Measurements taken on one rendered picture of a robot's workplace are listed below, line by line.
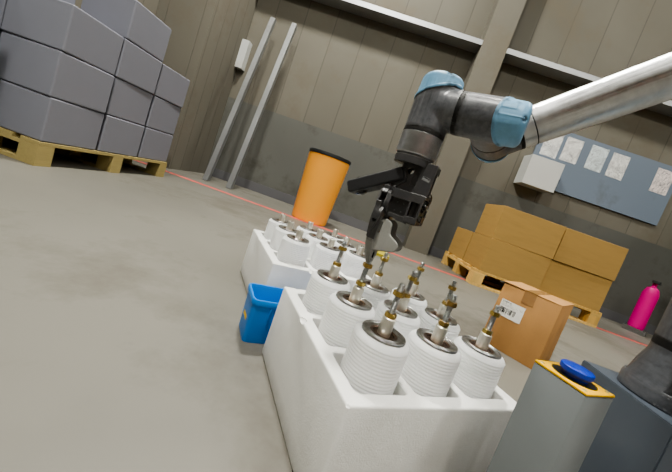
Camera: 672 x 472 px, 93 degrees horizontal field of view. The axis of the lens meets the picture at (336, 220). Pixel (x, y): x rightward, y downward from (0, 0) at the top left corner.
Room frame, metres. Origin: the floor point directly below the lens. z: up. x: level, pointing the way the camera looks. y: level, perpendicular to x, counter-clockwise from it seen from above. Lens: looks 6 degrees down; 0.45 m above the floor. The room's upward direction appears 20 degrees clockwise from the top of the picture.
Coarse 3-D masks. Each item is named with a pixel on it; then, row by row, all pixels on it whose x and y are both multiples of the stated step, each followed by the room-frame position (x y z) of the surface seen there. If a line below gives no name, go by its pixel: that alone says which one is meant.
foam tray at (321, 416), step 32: (288, 288) 0.75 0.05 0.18; (288, 320) 0.66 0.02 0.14; (320, 320) 0.64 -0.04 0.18; (288, 352) 0.61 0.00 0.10; (320, 352) 0.51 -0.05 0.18; (288, 384) 0.57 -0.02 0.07; (320, 384) 0.47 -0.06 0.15; (288, 416) 0.53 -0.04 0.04; (320, 416) 0.45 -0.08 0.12; (352, 416) 0.41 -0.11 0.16; (384, 416) 0.43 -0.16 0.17; (416, 416) 0.45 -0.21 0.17; (448, 416) 0.48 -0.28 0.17; (480, 416) 0.51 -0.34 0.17; (288, 448) 0.50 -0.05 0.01; (320, 448) 0.42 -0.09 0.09; (352, 448) 0.41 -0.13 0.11; (384, 448) 0.44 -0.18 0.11; (416, 448) 0.46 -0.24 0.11; (448, 448) 0.49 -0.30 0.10; (480, 448) 0.53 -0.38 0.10
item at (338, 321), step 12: (336, 300) 0.58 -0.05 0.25; (324, 312) 0.61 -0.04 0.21; (336, 312) 0.57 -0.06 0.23; (348, 312) 0.56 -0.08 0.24; (360, 312) 0.57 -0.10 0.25; (372, 312) 0.59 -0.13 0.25; (324, 324) 0.58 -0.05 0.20; (336, 324) 0.56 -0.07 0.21; (348, 324) 0.56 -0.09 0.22; (324, 336) 0.57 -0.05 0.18; (336, 336) 0.56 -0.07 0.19; (348, 336) 0.56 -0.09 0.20
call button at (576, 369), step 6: (564, 360) 0.43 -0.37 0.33; (564, 366) 0.42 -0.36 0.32; (570, 366) 0.42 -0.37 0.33; (576, 366) 0.42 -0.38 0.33; (582, 366) 0.44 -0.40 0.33; (564, 372) 0.42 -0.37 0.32; (570, 372) 0.42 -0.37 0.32; (576, 372) 0.41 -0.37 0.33; (582, 372) 0.41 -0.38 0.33; (588, 372) 0.42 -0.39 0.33; (576, 378) 0.41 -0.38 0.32; (582, 378) 0.41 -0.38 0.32; (588, 378) 0.41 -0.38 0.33; (594, 378) 0.41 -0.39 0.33
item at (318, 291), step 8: (312, 280) 0.69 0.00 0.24; (320, 280) 0.68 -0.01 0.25; (312, 288) 0.68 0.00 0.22; (320, 288) 0.67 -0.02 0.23; (328, 288) 0.67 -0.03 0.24; (336, 288) 0.67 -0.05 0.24; (344, 288) 0.68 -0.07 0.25; (304, 296) 0.70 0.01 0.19; (312, 296) 0.68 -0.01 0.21; (320, 296) 0.67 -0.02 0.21; (328, 296) 0.67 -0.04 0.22; (304, 304) 0.69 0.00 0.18; (312, 304) 0.67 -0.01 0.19; (320, 304) 0.67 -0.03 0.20; (312, 312) 0.67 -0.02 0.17; (320, 312) 0.67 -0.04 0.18
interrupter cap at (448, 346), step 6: (420, 330) 0.57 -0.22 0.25; (426, 330) 0.58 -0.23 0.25; (432, 330) 0.59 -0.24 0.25; (420, 336) 0.54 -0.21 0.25; (426, 336) 0.55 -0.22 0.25; (426, 342) 0.52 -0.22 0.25; (432, 342) 0.53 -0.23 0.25; (444, 342) 0.56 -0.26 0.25; (450, 342) 0.56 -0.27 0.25; (438, 348) 0.51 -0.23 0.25; (444, 348) 0.52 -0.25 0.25; (450, 348) 0.53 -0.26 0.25; (456, 348) 0.54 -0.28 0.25
